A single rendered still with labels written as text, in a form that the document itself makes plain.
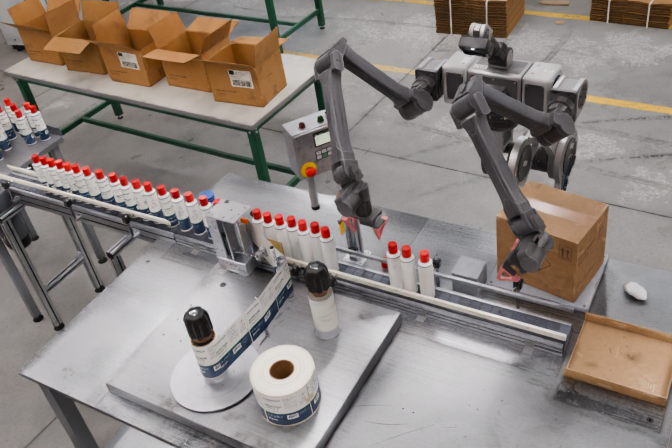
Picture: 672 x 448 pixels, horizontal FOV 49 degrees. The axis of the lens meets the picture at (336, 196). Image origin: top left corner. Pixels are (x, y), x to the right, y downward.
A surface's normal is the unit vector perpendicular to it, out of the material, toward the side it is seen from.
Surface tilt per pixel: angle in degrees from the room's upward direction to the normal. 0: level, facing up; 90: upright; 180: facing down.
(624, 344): 0
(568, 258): 90
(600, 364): 0
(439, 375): 0
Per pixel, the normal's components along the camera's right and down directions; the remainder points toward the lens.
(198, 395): -0.14, -0.80
